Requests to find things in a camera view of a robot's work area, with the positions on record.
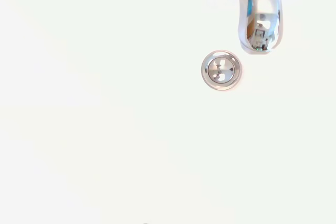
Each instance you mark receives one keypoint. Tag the chrome faucet spout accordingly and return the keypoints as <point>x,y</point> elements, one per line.
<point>265,3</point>

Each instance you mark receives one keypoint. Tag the chrome sink drain stopper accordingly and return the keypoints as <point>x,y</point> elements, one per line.
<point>221,70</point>

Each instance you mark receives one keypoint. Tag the white ceramic sink basin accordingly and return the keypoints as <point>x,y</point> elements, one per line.
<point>131,129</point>

